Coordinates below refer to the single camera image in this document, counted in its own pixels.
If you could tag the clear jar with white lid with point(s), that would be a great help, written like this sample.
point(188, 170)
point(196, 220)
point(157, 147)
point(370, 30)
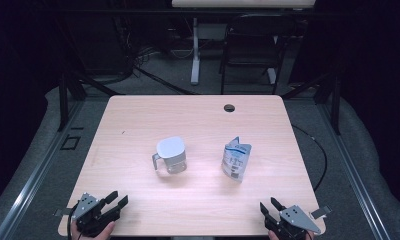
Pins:
point(170, 150)

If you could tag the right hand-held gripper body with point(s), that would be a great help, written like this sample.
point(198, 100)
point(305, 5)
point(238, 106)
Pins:
point(296, 218)

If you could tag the person's right hand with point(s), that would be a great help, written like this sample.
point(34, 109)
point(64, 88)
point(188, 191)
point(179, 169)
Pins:
point(272, 236)

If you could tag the white desk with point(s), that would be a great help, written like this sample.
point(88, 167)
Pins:
point(195, 50)

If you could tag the white and blue pouch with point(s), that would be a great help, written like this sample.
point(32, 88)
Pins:
point(236, 160)

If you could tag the person's left hand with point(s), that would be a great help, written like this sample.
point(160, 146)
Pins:
point(103, 235)

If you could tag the aluminium floor rail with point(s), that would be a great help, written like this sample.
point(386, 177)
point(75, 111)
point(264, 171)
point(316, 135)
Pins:
point(354, 180)
point(31, 180)

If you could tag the black table grommet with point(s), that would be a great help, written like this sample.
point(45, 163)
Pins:
point(229, 108)

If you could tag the grey tape strip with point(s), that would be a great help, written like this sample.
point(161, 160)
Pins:
point(61, 212)
point(321, 212)

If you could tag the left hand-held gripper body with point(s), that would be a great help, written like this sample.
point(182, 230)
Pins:
point(86, 205)

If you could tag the black folding chair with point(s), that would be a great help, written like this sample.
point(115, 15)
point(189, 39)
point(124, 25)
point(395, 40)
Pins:
point(254, 36)

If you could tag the black metal stand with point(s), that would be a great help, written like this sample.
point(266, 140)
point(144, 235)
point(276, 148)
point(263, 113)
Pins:
point(63, 100)
point(336, 106)

